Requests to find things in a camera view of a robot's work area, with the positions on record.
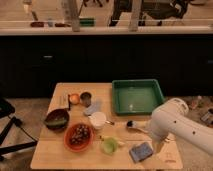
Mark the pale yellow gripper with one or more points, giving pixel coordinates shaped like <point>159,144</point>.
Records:
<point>157,146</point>

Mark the blue sponge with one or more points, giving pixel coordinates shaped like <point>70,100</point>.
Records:
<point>140,152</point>

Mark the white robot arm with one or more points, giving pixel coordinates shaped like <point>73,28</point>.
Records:
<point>170,117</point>

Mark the green plastic tray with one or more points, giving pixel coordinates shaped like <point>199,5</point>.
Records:
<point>136,97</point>

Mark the green plastic cup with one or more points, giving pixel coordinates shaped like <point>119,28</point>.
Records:
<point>109,145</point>

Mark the white cup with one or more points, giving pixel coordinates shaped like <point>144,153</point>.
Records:
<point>98,120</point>

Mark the grey blue cloth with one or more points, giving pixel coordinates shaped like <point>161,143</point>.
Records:
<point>94,107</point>

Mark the wooden table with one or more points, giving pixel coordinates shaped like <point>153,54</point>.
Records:
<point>51,153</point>

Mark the orange bowl with grapes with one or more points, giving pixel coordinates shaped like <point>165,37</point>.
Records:
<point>78,137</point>

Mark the small metal cup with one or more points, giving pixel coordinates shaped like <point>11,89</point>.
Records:
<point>85,98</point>

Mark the orange fruit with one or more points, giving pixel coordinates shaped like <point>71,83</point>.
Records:
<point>74,99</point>

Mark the black knife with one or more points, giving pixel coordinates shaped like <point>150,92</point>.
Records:
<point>69,103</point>

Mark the dark brown bowl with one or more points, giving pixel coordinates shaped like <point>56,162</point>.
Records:
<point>57,119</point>

